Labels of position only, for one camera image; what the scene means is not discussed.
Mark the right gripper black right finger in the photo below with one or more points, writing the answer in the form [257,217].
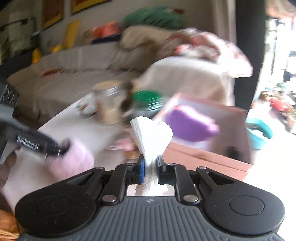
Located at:
[161,171]

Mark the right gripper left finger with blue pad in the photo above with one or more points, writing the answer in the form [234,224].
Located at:
[140,170]

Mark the lilac fluffy scrunchie headband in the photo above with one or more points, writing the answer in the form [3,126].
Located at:
[77,159]

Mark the purple sponge pad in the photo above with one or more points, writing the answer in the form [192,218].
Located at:
[190,125]

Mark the green lid glass jar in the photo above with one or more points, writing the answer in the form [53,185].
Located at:
[146,103]

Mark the clear jar with powder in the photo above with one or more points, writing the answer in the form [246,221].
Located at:
[108,96]

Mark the beige covered sofa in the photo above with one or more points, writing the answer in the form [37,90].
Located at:
[60,79]

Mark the teal plastic basin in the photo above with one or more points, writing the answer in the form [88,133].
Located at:
[258,132]

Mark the cream pillow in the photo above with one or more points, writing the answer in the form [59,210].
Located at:
[149,37]

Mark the framed picture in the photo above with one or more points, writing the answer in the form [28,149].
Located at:
[52,12]
[79,5]

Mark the pink floral blanket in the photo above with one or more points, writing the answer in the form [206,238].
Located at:
[193,43]

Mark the orange plush toy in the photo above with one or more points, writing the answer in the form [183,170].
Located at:
[109,29]

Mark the green cushion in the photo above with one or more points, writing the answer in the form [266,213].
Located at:
[157,16]

